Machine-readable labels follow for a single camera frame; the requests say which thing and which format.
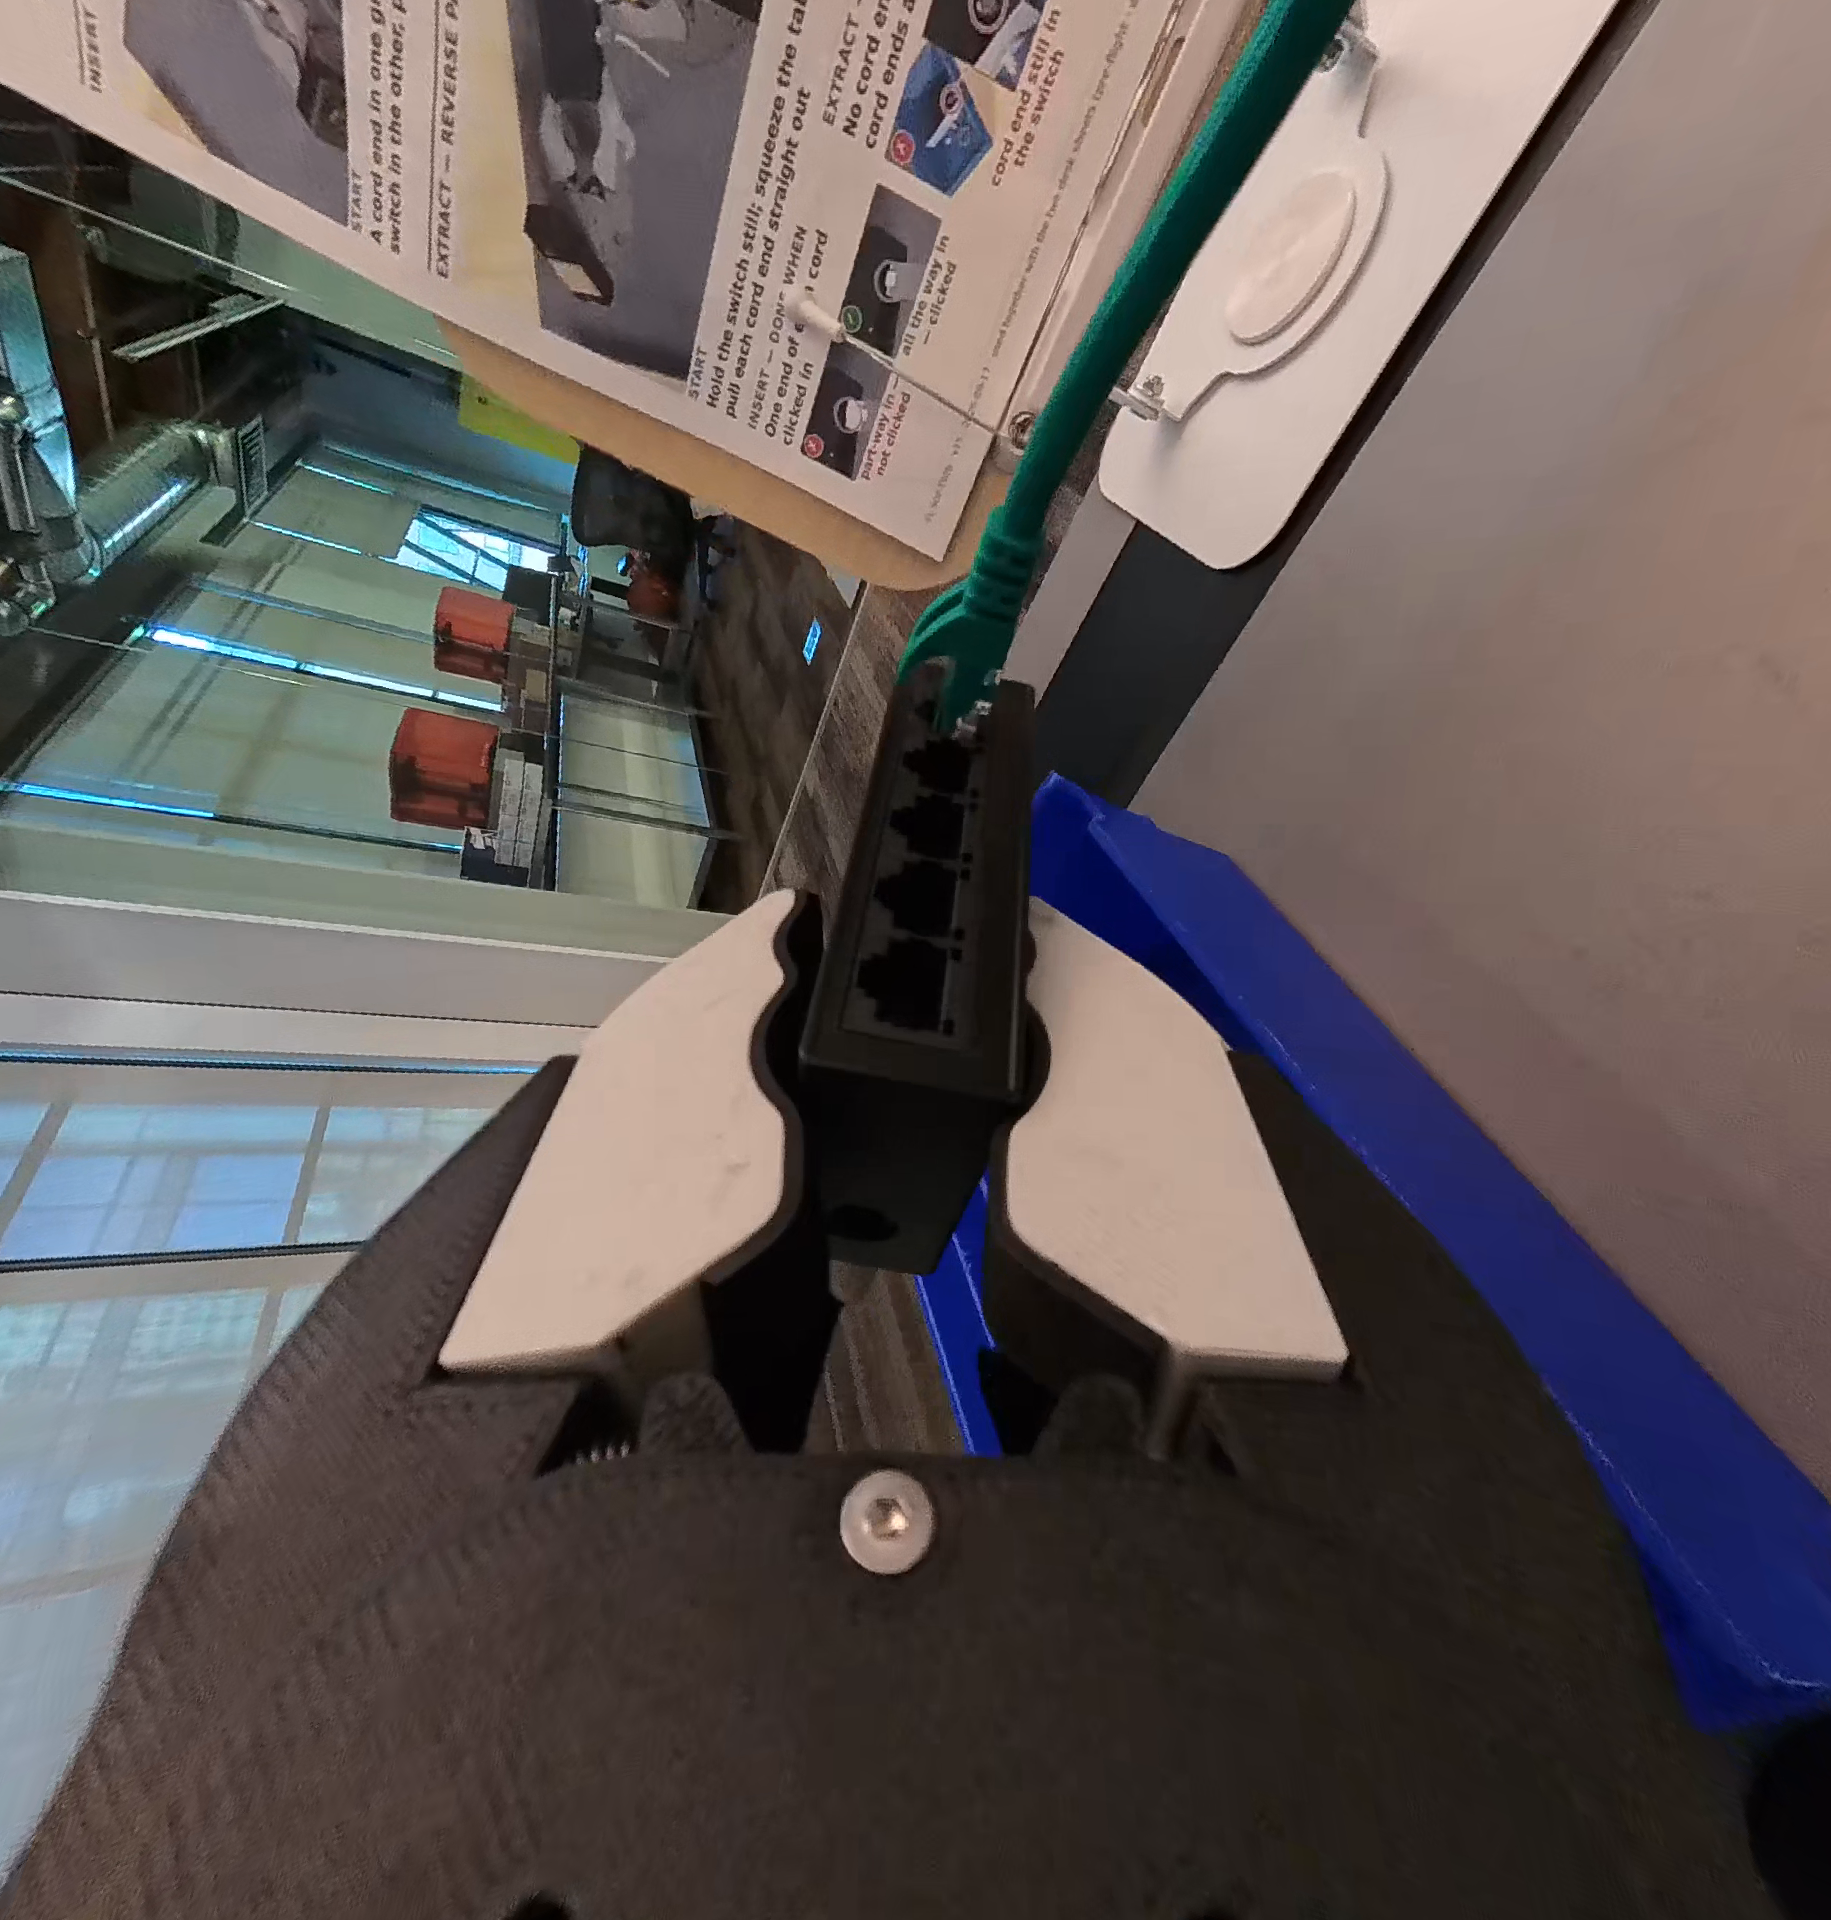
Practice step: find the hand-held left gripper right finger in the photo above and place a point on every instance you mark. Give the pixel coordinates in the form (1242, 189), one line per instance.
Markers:
(1170, 1200)

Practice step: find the blue plastic bin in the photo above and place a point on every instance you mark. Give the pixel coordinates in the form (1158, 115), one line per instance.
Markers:
(1455, 1200)

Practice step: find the orange machine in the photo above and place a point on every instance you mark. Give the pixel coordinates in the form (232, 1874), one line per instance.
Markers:
(473, 630)
(444, 765)

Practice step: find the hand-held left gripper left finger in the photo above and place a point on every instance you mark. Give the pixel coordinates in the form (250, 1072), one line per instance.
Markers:
(661, 1185)

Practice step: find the silver corrugated ceiling duct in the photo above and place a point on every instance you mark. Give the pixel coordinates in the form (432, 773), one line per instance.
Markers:
(166, 488)

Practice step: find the printed instruction sheet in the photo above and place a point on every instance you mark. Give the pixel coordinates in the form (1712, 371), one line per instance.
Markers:
(675, 226)

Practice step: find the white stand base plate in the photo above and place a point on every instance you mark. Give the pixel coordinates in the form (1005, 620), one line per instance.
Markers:
(1455, 150)

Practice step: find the black ethernet switch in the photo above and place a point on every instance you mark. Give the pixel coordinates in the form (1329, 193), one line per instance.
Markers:
(900, 1140)

